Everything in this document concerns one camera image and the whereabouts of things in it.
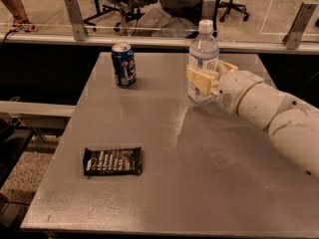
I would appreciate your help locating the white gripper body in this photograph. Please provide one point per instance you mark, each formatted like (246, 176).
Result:
(233, 91)

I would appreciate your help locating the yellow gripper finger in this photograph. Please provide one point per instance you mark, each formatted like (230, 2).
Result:
(225, 67)
(205, 82)

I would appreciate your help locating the clear plastic water bottle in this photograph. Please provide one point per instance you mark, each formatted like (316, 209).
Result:
(203, 55)

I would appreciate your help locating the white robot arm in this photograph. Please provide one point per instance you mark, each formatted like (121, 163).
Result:
(292, 124)

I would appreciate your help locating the seated person in grey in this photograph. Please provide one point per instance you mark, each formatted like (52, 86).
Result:
(170, 19)

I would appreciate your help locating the blue soda can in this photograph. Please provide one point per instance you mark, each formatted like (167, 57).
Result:
(124, 64)

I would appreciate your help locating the black chocolate bar wrapper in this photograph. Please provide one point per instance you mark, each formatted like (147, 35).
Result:
(114, 161)

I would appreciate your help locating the black equipment at left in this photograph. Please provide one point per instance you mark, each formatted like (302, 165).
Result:
(13, 141)

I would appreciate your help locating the standing person leg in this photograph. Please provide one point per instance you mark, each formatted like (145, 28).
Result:
(20, 18)

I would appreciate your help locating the middle metal glass bracket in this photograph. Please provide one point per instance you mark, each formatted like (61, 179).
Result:
(207, 11)

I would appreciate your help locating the metal glass bracket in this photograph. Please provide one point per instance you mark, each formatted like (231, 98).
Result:
(207, 11)
(294, 35)
(75, 16)

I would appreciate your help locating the right metal glass bracket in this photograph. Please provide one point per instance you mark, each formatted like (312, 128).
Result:
(294, 35)

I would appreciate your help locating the left metal glass bracket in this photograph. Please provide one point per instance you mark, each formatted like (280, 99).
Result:
(75, 16)

